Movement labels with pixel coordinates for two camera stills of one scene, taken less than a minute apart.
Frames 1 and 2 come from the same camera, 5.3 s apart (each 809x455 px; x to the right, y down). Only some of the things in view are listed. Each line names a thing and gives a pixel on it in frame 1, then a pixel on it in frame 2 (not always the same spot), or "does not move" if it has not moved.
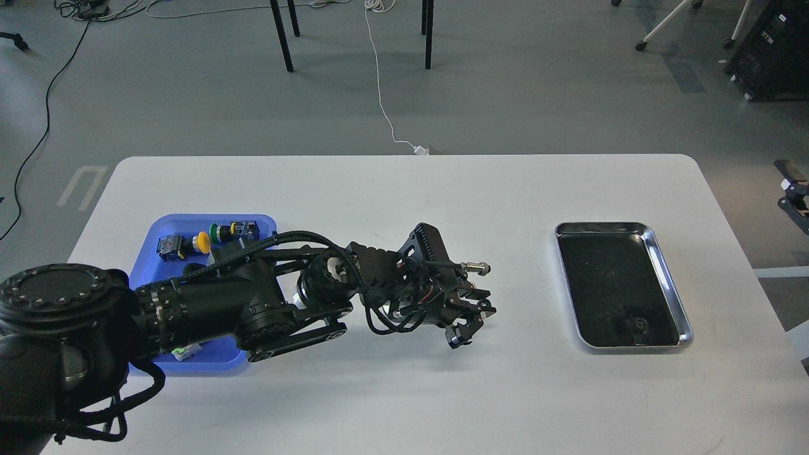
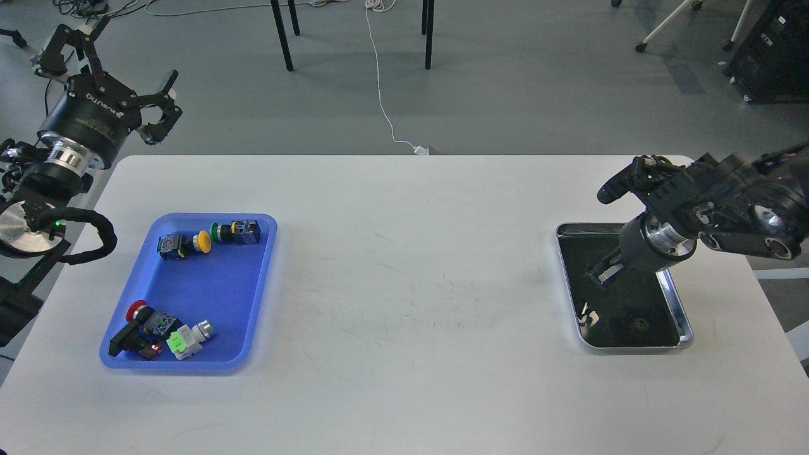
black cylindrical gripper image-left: x=441 y=305 → x=96 y=111
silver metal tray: x=620 y=291 does not move
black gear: x=641 y=325 does not move
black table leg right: x=427 y=16 does not move
